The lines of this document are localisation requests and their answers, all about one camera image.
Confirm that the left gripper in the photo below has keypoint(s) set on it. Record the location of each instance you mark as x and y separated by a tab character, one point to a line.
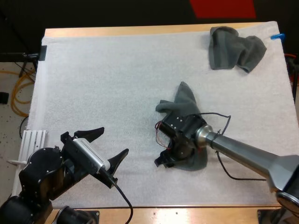
70	151

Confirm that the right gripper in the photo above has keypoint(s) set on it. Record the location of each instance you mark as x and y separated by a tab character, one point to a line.
183	130

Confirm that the grey-green towel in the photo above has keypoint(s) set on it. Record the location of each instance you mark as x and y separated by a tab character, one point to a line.
224	51
184	102

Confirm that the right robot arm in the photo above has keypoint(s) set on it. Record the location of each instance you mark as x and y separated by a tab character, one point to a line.
245	151

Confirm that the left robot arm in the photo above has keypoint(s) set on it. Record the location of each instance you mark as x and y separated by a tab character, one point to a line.
39	172

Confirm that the blue clip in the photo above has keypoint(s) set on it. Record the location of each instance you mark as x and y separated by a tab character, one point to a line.
278	36

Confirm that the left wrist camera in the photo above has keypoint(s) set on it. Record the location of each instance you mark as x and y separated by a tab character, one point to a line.
90	152

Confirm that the ribbed aluminium rail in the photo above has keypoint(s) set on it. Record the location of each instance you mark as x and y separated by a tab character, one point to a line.
32	142

